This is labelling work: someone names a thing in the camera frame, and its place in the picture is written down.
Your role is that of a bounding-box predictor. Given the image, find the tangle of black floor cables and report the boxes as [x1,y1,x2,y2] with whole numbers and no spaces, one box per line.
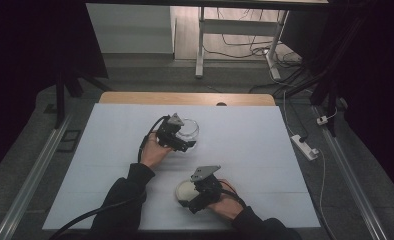
[203,8,307,98]

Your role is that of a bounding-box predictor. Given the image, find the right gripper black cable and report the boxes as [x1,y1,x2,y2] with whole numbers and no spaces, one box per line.
[220,187,248,208]

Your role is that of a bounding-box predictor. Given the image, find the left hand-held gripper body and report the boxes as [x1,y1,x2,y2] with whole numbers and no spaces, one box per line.
[156,112,191,153]

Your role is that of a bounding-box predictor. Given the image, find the white power strip cable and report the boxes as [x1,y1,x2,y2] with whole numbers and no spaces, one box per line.
[282,90,298,138]

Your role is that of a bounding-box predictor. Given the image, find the white wall panel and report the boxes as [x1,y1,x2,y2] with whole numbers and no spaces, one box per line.
[86,3,177,55]

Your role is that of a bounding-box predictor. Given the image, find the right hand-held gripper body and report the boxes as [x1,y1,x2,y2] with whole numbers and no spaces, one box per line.
[190,164,224,205]

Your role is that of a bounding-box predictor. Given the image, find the person's right hand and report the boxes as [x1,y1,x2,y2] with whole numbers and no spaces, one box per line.
[206,181,247,222]

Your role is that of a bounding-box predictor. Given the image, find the aluminium floor rail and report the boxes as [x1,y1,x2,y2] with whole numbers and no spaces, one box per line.
[0,112,73,240]
[312,105,388,240]

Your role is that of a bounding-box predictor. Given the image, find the person's left hand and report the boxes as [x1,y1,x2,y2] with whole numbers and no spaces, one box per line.
[139,131,174,171]

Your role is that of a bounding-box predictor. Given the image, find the clear glass jar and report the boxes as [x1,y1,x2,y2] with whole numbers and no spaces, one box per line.
[176,117,201,152]

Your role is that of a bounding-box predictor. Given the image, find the thin white cable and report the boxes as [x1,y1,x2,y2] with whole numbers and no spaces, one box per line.
[316,148,328,206]

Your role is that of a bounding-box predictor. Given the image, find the white desk frame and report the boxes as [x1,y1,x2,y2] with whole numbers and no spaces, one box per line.
[194,6,290,81]

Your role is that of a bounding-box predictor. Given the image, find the black rectangular floor frame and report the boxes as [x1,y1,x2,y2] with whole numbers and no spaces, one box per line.
[56,129,83,154]

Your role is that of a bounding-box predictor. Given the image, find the black metal stand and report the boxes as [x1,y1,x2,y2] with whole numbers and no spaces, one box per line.
[52,65,113,130]

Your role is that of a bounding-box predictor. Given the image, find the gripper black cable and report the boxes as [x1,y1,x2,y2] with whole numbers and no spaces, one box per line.
[48,114,171,240]
[220,187,248,208]

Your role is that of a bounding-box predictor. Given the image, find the black metal frame struts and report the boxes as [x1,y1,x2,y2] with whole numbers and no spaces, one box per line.
[274,0,368,138]

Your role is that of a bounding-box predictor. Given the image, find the white power strip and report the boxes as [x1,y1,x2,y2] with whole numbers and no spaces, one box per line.
[290,133,320,162]

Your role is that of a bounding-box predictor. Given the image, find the cream round jar lid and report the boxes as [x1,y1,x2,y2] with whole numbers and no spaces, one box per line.
[175,178,200,210]

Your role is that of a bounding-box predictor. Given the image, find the white table cover sheet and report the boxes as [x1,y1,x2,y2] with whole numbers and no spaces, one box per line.
[42,102,322,232]

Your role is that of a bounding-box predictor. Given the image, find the dark curtain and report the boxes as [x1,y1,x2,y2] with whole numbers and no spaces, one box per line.
[0,0,110,183]
[328,0,394,195]

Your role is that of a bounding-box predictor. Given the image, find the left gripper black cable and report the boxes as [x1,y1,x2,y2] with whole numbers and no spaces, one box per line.
[48,114,171,240]

